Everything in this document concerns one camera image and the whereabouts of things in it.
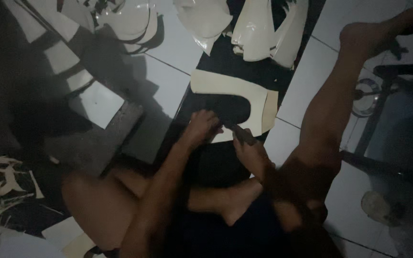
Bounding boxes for person's left hand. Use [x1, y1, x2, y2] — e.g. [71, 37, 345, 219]
[183, 109, 225, 145]

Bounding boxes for person's right hand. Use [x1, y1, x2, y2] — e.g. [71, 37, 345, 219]
[232, 128, 276, 180]

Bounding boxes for dark cutting knife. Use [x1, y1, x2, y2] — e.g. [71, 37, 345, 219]
[224, 122, 258, 146]

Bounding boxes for cream cardboard pattern template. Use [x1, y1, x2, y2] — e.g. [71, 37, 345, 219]
[190, 69, 279, 144]

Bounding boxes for long black material sheet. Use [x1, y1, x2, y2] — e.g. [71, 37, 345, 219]
[152, 0, 327, 191]

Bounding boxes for person's right leg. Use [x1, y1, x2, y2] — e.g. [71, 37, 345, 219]
[282, 5, 413, 187]

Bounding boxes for person's leg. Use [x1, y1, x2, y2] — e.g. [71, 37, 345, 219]
[282, 5, 413, 187]
[62, 168, 264, 252]

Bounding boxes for person's dark blue shorts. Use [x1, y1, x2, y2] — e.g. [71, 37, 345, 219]
[172, 193, 343, 258]

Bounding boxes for pile of glossy white cutouts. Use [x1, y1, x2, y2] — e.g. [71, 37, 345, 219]
[172, 0, 310, 69]

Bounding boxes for grey stone block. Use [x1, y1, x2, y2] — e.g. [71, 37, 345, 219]
[44, 100, 145, 177]

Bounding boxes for person's left leg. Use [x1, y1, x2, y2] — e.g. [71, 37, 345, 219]
[62, 168, 264, 252]

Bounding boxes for round metal bowl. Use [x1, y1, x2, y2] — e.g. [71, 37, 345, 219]
[351, 78, 383, 118]

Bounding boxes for heap of white curved cutouts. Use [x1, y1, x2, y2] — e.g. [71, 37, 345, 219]
[57, 0, 165, 55]

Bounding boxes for row of white rectangular sheets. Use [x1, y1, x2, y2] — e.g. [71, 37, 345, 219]
[1, 0, 125, 130]

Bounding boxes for round grey pad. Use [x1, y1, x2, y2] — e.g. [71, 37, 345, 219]
[361, 191, 405, 227]

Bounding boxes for stack of pale flat sheets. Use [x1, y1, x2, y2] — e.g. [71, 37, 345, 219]
[0, 216, 101, 258]

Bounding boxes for black metal frame stand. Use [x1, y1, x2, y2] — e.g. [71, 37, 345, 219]
[339, 64, 413, 187]

